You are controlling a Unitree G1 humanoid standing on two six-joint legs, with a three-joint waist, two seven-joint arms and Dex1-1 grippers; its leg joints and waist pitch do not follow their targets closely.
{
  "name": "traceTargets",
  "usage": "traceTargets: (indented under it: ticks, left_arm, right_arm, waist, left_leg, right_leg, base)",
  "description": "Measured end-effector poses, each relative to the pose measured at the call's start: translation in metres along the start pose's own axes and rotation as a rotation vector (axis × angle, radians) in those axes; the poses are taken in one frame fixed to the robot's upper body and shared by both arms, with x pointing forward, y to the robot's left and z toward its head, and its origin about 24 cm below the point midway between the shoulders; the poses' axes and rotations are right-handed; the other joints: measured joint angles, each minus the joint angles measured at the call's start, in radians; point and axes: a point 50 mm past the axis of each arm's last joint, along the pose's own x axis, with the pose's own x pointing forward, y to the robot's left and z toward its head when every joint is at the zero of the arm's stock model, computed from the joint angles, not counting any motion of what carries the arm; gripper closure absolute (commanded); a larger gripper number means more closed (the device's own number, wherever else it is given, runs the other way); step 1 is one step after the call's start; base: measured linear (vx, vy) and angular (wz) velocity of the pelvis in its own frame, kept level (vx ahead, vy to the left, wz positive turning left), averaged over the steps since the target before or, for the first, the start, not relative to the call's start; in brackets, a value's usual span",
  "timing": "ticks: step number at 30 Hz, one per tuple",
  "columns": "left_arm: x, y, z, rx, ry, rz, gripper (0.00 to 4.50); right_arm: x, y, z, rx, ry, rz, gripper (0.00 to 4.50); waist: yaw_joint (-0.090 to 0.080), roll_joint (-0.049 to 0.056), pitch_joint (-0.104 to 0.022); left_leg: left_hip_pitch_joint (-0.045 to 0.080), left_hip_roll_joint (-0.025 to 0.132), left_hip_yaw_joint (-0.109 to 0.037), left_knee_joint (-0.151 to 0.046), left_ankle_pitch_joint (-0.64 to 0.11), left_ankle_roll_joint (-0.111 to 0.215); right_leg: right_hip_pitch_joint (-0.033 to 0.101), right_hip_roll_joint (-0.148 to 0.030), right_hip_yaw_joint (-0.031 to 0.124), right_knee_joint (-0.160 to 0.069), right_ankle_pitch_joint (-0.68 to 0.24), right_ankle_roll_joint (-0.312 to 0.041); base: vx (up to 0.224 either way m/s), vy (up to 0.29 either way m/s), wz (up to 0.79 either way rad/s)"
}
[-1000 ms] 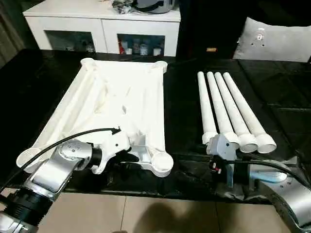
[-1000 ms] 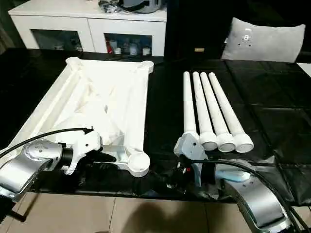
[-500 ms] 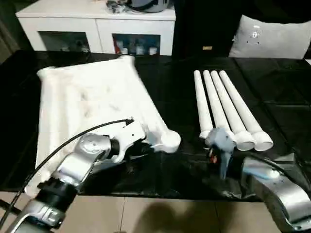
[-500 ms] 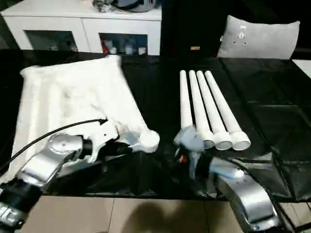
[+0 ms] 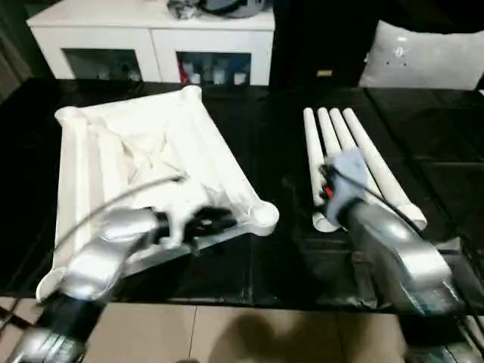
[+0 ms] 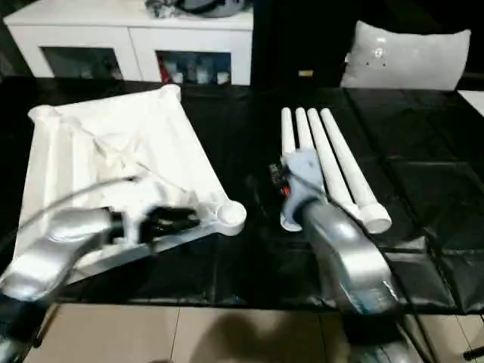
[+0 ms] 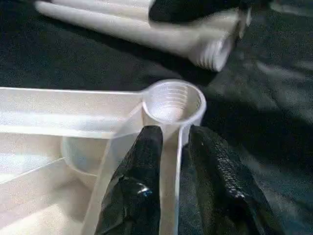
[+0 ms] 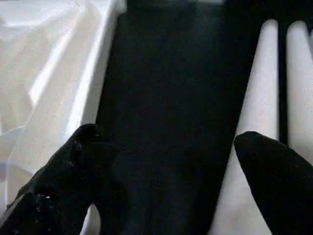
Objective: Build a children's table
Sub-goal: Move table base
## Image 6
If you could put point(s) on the white plastic table leg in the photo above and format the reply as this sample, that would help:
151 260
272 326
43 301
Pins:
325 151
288 132
302 128
348 159

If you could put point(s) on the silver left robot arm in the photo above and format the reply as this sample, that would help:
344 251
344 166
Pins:
53 249

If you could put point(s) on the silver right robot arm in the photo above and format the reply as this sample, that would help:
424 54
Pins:
340 257

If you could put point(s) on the white plastic table top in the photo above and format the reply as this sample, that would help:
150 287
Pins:
113 144

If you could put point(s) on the grey pillow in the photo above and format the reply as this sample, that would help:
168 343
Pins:
408 60

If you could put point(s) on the white sideboard cabinet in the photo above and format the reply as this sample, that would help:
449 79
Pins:
136 38

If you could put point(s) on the colourful clutter bundle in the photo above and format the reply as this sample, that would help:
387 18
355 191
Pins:
160 7

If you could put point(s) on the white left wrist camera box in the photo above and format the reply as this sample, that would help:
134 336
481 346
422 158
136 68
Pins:
130 223

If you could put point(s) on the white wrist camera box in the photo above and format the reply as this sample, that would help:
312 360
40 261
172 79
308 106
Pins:
302 170
130 223

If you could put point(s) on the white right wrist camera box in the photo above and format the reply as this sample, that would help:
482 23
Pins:
302 170

